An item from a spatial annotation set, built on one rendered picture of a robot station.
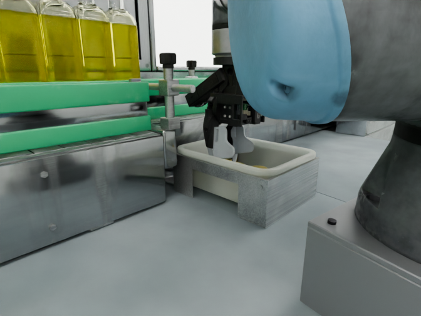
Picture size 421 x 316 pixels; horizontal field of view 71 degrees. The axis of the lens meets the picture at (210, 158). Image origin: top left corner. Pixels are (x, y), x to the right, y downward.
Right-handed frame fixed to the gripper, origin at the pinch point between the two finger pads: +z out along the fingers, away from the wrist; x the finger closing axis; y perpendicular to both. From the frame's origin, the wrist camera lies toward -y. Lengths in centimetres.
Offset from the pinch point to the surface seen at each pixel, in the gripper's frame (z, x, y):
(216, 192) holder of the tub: 2.6, -7.5, 5.3
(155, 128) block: -7.9, -12.4, -5.0
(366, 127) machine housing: 2, 74, 5
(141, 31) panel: -27.3, 2.7, -29.8
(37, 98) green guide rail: -14.3, -30.6, -4.1
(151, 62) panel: -20.0, 5.3, -30.2
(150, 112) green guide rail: -9.5, -7.2, -13.6
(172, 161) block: -2.2, -10.9, -2.3
